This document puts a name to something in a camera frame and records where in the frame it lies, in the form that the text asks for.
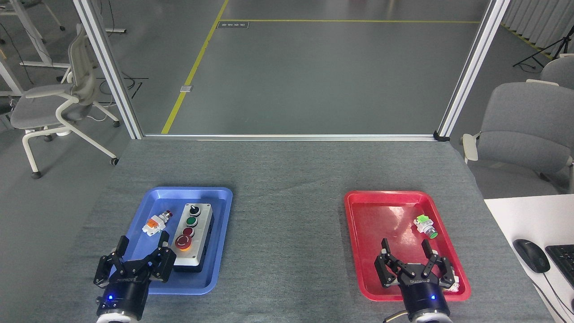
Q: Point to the silver floor socket plate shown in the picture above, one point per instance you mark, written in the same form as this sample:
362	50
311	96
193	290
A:
186	88

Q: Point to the red push button switch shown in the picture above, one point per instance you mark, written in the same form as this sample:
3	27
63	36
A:
154	224

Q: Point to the white desk frame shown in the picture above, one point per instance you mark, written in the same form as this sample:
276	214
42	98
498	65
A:
36	40

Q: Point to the silver aluminium post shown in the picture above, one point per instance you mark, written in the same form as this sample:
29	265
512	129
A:
473	67
107	67

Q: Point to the large grey upholstered chair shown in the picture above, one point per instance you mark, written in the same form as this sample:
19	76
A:
524	121

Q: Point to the black computer mouse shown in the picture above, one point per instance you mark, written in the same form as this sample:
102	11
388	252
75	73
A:
531	255

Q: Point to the grey chair backrest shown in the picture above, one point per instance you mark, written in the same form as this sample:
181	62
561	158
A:
560	72

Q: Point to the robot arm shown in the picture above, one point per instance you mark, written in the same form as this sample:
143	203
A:
114	318
426	319

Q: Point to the black keyboard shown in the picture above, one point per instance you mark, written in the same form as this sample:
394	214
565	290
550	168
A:
563	262

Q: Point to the blue plastic tray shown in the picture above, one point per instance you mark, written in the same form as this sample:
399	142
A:
215	211

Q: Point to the small white crumpled object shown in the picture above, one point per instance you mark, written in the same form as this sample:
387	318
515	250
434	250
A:
455	284

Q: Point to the black tripod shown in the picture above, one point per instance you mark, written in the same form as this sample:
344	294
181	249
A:
556	47

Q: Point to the grey control box with buttons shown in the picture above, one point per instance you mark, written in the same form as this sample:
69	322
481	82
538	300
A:
199	215

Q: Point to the red plastic tray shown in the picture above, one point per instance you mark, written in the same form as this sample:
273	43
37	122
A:
372	233

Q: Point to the white framed office chair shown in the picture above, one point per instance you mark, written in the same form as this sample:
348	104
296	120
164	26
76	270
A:
40	105

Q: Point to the white desk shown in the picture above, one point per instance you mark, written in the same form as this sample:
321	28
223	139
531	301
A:
515	215

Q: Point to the white curtain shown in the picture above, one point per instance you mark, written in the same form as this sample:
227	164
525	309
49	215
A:
538	22

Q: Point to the green push button switch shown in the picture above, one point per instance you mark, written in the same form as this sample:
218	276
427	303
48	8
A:
423	223

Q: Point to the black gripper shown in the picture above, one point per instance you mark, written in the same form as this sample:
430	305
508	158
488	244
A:
423	296
128	291

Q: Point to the silver aluminium rail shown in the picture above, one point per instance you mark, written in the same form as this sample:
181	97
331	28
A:
287	137

